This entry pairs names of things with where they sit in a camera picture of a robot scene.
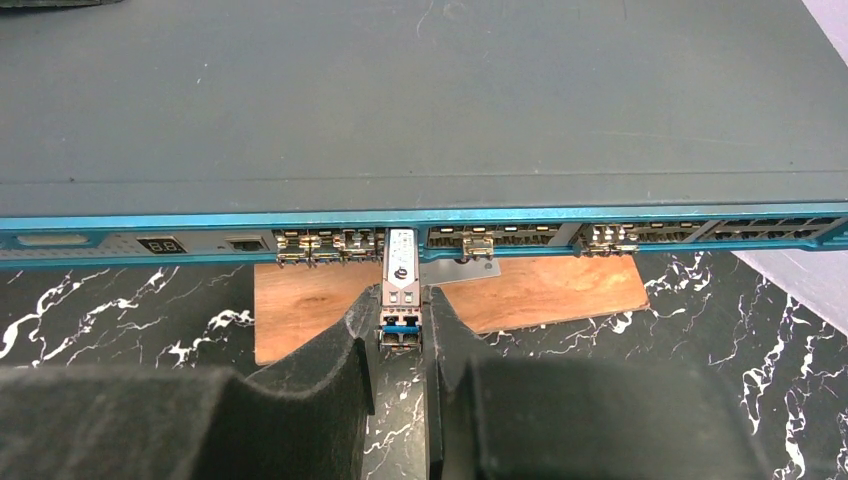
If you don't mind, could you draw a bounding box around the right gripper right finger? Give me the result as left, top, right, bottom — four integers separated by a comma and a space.
422, 287, 770, 479

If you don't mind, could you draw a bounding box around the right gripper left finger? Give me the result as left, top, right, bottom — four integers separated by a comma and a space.
1, 287, 379, 479

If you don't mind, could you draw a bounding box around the silver SFP plug module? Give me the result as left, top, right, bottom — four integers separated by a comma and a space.
377, 228, 422, 350

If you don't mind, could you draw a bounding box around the dark teal network switch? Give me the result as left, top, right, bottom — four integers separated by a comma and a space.
1, 1, 847, 269

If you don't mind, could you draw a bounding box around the wooden base board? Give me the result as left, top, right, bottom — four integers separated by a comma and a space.
254, 257, 649, 365

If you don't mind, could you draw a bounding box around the silver metal mount bracket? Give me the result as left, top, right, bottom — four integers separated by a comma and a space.
420, 259, 501, 285

